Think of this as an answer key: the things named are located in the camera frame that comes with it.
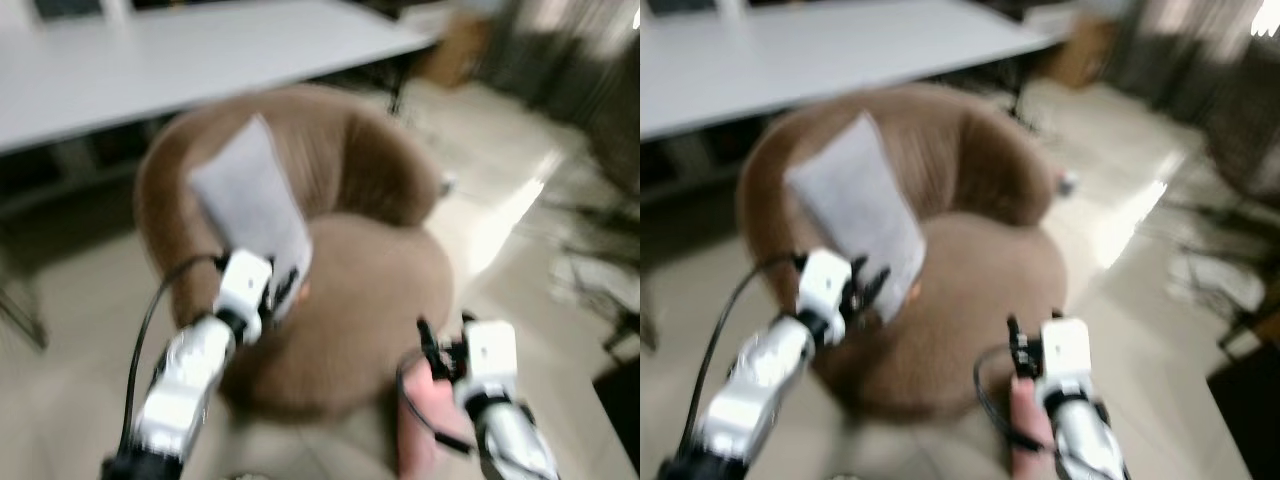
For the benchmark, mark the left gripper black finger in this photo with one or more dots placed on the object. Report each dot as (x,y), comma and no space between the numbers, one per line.
(291,286)
(857,273)
(878,284)
(274,280)

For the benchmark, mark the grey rectangular pillow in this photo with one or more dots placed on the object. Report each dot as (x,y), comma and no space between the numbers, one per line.
(860,200)
(250,200)

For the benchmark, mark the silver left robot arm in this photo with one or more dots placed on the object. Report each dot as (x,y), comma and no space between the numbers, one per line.
(185,380)
(750,385)

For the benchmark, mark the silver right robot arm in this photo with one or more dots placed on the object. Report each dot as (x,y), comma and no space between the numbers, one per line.
(515,445)
(1090,445)

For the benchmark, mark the brown round plush armchair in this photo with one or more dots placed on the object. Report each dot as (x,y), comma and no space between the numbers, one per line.
(350,300)
(960,300)

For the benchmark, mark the black office chair base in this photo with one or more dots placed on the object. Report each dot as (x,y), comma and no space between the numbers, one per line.
(1215,275)
(595,275)

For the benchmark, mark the black box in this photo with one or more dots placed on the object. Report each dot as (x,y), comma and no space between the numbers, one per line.
(1250,420)
(622,410)

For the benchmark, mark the long white table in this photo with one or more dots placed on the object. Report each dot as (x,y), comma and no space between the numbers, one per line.
(150,60)
(800,55)

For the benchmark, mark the brown cardboard box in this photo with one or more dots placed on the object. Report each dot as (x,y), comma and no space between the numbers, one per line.
(455,50)
(1080,50)

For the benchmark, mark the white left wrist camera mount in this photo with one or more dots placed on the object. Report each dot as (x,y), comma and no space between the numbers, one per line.
(243,285)
(823,283)

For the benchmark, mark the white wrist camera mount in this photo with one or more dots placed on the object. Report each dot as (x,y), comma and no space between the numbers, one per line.
(243,285)
(1066,355)
(823,283)
(490,358)

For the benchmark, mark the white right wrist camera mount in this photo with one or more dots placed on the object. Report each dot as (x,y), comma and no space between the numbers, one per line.
(490,358)
(1066,355)

